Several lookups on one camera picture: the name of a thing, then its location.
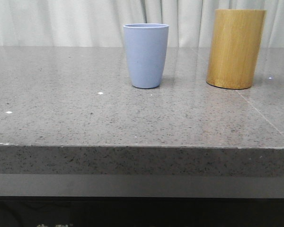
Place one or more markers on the white curtain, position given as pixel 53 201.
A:
pixel 100 22

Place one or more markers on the bamboo cylindrical holder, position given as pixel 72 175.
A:
pixel 235 46

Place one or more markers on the blue plastic cup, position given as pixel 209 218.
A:
pixel 146 48

